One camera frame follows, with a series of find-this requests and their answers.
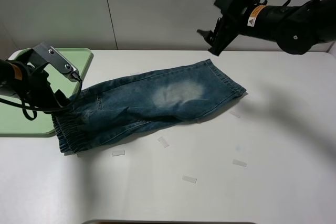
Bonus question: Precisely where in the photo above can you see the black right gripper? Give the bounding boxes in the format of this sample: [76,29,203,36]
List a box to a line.
[197,0,267,56]

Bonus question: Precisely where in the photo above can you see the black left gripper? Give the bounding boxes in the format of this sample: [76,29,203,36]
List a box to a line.
[19,62,71,114]

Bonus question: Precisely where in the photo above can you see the children's blue denim shorts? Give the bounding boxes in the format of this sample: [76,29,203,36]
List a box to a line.
[52,60,246,154]

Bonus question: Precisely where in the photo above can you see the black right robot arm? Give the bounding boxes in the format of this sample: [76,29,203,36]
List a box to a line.
[197,0,335,56]

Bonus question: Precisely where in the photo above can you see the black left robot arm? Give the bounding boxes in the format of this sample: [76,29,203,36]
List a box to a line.
[1,60,71,121]

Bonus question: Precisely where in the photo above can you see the green plastic tray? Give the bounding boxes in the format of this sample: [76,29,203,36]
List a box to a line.
[0,48,94,139]

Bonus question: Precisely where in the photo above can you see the clear tape strip front left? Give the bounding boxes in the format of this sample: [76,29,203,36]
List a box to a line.
[112,150,125,157]

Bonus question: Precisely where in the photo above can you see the clear tape strip right middle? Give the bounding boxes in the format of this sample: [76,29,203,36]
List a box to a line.
[230,111,241,118]

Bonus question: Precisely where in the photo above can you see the clear tape strip tilted centre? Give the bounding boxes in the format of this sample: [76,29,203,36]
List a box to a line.
[158,137,169,148]

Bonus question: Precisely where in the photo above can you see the clear tape strip front right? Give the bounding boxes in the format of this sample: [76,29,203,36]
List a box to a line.
[232,159,247,167]

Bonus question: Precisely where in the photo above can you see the clear tape strip front centre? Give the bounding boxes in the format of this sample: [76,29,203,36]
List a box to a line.
[182,175,197,184]

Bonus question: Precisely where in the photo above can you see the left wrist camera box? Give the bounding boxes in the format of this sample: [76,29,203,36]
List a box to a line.
[29,42,81,82]

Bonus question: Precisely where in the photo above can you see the black left camera cable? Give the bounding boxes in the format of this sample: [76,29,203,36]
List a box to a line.
[0,73,83,121]

